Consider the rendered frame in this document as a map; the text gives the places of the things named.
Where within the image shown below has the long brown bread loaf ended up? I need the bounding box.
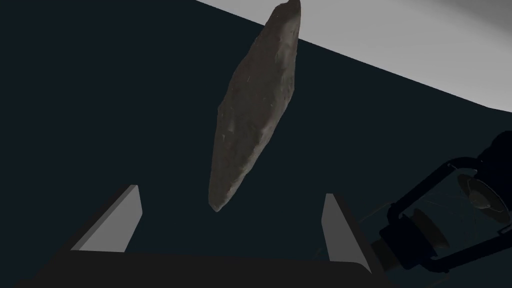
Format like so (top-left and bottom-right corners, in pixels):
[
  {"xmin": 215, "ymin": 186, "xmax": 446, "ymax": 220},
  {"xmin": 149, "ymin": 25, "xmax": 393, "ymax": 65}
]
[{"xmin": 207, "ymin": 0, "xmax": 302, "ymax": 213}]

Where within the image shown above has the black glass lantern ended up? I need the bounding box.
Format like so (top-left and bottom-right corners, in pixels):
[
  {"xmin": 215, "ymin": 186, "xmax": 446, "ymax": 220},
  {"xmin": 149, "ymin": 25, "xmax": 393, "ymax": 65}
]
[{"xmin": 359, "ymin": 130, "xmax": 512, "ymax": 274}]

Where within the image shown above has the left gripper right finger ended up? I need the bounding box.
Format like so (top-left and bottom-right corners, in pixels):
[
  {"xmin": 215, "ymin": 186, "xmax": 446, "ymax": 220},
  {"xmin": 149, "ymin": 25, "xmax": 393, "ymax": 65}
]
[{"xmin": 321, "ymin": 193, "xmax": 386, "ymax": 275}]

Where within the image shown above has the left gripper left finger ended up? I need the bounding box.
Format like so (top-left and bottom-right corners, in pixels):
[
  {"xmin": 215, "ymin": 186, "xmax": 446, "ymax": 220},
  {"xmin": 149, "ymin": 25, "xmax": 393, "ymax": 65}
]
[{"xmin": 59, "ymin": 184, "xmax": 143, "ymax": 253}]

